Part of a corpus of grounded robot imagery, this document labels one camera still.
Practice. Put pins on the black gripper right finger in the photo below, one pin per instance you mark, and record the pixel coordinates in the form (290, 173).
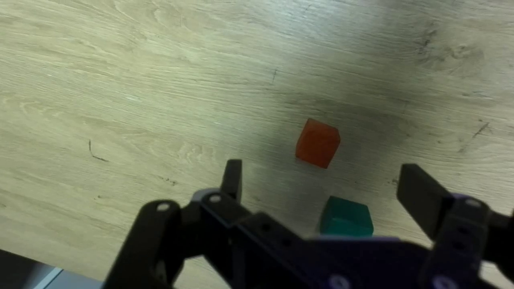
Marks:
(454, 229)

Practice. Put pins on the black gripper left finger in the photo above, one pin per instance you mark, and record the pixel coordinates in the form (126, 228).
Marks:
(160, 241)

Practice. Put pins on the orange cube block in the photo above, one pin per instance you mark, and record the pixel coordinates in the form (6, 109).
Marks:
(316, 143)

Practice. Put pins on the green cube block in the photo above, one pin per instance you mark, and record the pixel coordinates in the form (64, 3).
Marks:
(345, 218)

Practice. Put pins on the grey metal edge strip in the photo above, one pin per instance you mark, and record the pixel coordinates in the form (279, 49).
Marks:
(57, 281)

